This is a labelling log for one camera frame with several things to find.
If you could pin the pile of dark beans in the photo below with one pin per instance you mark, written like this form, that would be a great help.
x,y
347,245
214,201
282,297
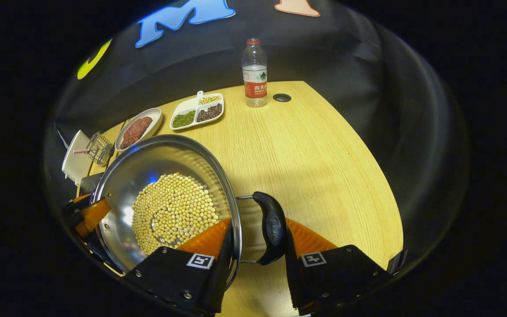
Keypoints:
x,y
209,112

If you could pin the white toaster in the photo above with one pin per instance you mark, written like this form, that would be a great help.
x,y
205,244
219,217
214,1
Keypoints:
x,y
75,163

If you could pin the small pile of yellow beans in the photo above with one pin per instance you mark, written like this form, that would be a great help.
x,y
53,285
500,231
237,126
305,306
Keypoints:
x,y
209,100

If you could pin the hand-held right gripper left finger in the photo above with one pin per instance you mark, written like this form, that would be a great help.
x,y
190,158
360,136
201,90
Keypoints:
x,y
220,281

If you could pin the white oval plate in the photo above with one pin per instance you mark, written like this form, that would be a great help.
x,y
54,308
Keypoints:
x,y
154,116

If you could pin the black table grommet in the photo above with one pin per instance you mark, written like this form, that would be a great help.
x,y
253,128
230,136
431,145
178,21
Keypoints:
x,y
282,97

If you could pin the black bracket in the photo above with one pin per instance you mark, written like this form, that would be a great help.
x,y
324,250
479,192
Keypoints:
x,y
397,260

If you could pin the brown meat slice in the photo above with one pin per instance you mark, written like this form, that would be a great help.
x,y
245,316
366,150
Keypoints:
x,y
129,138
142,124

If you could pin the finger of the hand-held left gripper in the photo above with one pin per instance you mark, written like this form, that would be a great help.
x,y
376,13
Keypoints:
x,y
95,215
75,207

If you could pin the pile of yellow soybeans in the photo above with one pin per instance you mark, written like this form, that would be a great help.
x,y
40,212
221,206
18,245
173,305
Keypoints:
x,y
174,211

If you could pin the pile of green beans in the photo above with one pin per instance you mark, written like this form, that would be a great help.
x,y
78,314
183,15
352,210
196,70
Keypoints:
x,y
184,119

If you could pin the white divided dish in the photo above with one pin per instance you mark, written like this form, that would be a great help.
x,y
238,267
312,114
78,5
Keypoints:
x,y
187,105

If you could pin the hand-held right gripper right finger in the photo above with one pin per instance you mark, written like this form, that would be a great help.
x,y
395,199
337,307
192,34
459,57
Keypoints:
x,y
295,281

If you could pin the clear plastic water bottle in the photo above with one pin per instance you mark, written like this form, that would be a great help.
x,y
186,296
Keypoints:
x,y
254,75

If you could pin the pink and white stick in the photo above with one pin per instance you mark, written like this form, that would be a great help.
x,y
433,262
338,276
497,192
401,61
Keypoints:
x,y
81,151

